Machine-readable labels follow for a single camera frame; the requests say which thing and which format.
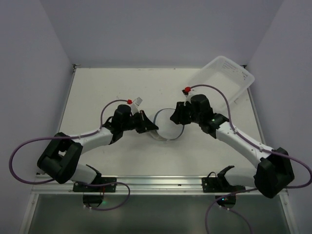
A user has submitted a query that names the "white mesh laundry bag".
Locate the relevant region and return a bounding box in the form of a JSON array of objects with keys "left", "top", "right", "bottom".
[{"left": 151, "top": 108, "right": 184, "bottom": 141}]

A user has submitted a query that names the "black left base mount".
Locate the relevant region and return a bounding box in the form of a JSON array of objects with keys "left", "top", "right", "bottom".
[{"left": 73, "top": 167, "right": 117, "bottom": 207}]

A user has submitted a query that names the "white plastic basket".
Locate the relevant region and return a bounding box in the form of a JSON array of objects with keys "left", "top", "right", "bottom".
[{"left": 188, "top": 56, "right": 255, "bottom": 104}]

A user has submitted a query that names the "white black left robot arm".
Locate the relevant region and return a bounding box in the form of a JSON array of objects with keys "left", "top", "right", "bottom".
[{"left": 37, "top": 104, "right": 158, "bottom": 186}]

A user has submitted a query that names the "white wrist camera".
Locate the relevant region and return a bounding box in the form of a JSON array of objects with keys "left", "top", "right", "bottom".
[
  {"left": 182, "top": 86, "right": 196, "bottom": 106},
  {"left": 127, "top": 97, "right": 142, "bottom": 115}
]

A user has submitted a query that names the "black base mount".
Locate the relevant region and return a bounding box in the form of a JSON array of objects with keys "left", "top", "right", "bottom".
[
  {"left": 73, "top": 167, "right": 117, "bottom": 207},
  {"left": 201, "top": 165, "right": 245, "bottom": 208}
]

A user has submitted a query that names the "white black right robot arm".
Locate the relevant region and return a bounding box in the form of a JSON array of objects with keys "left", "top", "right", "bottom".
[{"left": 170, "top": 94, "right": 294, "bottom": 198}]

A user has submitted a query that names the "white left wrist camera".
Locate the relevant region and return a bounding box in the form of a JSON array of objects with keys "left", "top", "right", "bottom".
[{"left": 127, "top": 97, "right": 142, "bottom": 115}]

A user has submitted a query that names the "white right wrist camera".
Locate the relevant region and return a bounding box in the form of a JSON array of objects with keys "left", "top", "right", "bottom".
[{"left": 182, "top": 86, "right": 196, "bottom": 106}]

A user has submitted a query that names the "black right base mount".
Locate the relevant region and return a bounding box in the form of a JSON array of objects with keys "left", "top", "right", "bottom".
[{"left": 201, "top": 165, "right": 245, "bottom": 208}]

